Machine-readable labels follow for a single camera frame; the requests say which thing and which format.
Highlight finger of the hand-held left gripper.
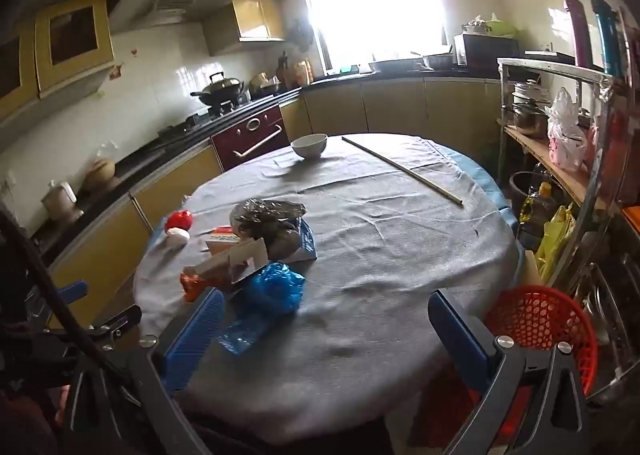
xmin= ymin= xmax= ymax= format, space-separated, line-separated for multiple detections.
xmin=30 ymin=280 xmax=89 ymax=316
xmin=75 ymin=305 xmax=144 ymax=343

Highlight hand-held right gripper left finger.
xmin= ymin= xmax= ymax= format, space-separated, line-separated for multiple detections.
xmin=65 ymin=289 xmax=226 ymax=455

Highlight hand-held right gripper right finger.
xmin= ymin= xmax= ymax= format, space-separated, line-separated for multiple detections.
xmin=429 ymin=289 xmax=593 ymax=455

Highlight orange snack packet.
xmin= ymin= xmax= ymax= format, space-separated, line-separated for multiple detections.
xmin=180 ymin=271 xmax=236 ymax=303

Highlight blue plastic bag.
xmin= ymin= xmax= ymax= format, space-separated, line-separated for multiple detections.
xmin=217 ymin=261 xmax=307 ymax=356

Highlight brown cardboard box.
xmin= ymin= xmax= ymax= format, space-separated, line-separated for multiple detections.
xmin=182 ymin=237 xmax=271 ymax=286

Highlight grey plastic bag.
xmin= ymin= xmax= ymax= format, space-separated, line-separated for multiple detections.
xmin=229 ymin=199 xmax=307 ymax=258

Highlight blue and white packet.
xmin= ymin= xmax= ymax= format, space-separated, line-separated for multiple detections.
xmin=282 ymin=218 xmax=318 ymax=263

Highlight white lidded jar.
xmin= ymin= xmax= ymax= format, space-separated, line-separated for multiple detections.
xmin=42 ymin=181 xmax=78 ymax=218

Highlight small orange and white box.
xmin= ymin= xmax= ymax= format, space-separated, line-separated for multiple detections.
xmin=206 ymin=226 xmax=241 ymax=256

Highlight brown cardboard carton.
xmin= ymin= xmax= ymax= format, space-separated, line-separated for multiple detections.
xmin=522 ymin=247 xmax=547 ymax=286

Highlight grey tablecloth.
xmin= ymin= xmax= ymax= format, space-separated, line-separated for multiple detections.
xmin=132 ymin=132 xmax=521 ymax=441

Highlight red round cap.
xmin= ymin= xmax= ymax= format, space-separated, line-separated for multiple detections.
xmin=165 ymin=210 xmax=194 ymax=232

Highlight brown clay jar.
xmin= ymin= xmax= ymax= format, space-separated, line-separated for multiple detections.
xmin=82 ymin=158 xmax=117 ymax=193

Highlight yellow plastic bag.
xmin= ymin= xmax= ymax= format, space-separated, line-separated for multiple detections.
xmin=535 ymin=205 xmax=576 ymax=281

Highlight cooking oil bottle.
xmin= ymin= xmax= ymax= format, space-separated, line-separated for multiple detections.
xmin=517 ymin=182 xmax=557 ymax=251

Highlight blue tablecloth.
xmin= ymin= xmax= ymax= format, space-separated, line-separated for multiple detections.
xmin=440 ymin=142 xmax=525 ymax=268

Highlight steel basin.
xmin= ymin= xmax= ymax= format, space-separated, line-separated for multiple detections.
xmin=575 ymin=255 xmax=640 ymax=401

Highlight black bucket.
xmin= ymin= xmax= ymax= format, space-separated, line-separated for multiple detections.
xmin=509 ymin=171 xmax=551 ymax=216

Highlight long wooden stick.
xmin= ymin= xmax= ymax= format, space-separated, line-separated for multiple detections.
xmin=341 ymin=136 xmax=464 ymax=207

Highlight dark red oven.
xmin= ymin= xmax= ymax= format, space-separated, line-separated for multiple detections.
xmin=210 ymin=104 xmax=291 ymax=171

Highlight orange tray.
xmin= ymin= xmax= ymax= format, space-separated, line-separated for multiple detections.
xmin=621 ymin=205 xmax=640 ymax=238

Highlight black gas stove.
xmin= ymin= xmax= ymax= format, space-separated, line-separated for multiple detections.
xmin=157 ymin=102 xmax=236 ymax=141

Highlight metal storage rack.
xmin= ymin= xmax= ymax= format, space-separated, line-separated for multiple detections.
xmin=496 ymin=58 xmax=640 ymax=406

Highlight white ceramic bowl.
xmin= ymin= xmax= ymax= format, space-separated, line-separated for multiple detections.
xmin=291 ymin=134 xmax=329 ymax=159

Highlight steel pot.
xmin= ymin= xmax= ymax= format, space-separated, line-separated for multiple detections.
xmin=512 ymin=102 xmax=551 ymax=138

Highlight white and pink plastic bag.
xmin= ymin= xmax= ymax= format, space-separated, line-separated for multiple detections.
xmin=546 ymin=88 xmax=588 ymax=172

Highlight red plastic bag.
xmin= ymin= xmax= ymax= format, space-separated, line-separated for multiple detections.
xmin=592 ymin=108 xmax=628 ymax=206

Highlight yellow base cabinets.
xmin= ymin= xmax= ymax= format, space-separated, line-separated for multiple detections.
xmin=45 ymin=76 xmax=501 ymax=331

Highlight black wok with lid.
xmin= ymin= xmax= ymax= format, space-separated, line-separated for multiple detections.
xmin=190 ymin=71 xmax=246 ymax=108

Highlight stack of steel pots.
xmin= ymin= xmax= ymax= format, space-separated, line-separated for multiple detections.
xmin=511 ymin=80 xmax=551 ymax=108

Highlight small cooking pot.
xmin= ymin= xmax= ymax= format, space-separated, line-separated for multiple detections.
xmin=249 ymin=72 xmax=283 ymax=96

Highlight metal sink basin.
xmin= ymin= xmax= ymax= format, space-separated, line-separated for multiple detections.
xmin=422 ymin=52 xmax=456 ymax=71

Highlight dark microwave oven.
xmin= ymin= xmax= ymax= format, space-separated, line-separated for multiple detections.
xmin=452 ymin=32 xmax=521 ymax=68

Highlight white range hood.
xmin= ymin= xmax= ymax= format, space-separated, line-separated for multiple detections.
xmin=107 ymin=0 xmax=236 ymax=33

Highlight maroon thermos bottle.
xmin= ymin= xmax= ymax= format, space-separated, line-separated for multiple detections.
xmin=564 ymin=0 xmax=593 ymax=68

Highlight teal thermos bottle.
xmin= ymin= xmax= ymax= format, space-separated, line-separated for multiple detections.
xmin=590 ymin=0 xmax=626 ymax=78

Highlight bright window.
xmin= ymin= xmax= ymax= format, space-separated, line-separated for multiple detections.
xmin=290 ymin=0 xmax=448 ymax=76

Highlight black cable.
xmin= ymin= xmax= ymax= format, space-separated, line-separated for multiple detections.
xmin=0 ymin=208 xmax=118 ymax=376

